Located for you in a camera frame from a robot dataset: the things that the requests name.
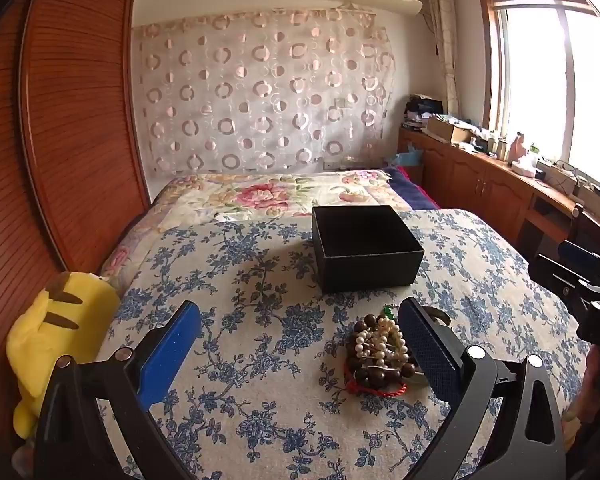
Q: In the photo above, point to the wooden slatted wardrobe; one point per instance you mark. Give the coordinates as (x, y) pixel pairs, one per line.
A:
(75, 110)

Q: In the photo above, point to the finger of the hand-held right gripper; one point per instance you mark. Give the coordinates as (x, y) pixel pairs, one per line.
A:
(555, 275)
(582, 252)

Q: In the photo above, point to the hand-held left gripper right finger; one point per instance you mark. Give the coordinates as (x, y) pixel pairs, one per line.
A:
(430, 350)

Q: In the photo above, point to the blue plastic bag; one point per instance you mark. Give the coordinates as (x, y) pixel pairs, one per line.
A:
(410, 156)

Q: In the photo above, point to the wooden cabinet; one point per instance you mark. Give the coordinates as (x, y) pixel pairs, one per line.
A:
(470, 180)

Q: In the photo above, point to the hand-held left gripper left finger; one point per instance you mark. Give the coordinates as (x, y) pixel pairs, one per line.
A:
(172, 355)

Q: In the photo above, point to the silver bangle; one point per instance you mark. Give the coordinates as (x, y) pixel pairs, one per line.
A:
(440, 316)

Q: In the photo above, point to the wooden framed window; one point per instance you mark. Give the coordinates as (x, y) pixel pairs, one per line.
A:
(545, 85)

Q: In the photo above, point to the white power strip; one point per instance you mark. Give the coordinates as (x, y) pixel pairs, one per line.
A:
(560, 177)

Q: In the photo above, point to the open cardboard box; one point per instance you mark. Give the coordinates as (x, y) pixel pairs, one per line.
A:
(447, 130)

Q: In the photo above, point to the pile of dark clutter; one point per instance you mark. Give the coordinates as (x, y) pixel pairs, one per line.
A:
(422, 110)

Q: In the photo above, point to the pink floral quilt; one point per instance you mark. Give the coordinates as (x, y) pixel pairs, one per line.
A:
(260, 195)

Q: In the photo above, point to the pale window curtain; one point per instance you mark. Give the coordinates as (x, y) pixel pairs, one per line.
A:
(445, 45)

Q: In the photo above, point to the circle patterned wall cloth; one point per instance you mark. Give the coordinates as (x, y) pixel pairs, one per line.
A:
(260, 95)

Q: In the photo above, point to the tissue pack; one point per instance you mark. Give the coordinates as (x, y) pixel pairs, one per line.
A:
(524, 167)

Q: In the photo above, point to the navy blanket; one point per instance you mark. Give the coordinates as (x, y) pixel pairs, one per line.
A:
(410, 187)

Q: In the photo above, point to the black cardboard box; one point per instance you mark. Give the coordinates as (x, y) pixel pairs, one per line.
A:
(365, 265)

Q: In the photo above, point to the dark wooden chair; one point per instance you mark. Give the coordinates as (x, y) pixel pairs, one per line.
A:
(577, 215)

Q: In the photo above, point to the blue floral bedspread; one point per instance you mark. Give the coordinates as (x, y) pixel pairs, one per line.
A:
(260, 360)

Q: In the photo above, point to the yellow plush toy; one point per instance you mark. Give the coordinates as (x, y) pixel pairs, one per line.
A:
(55, 340)

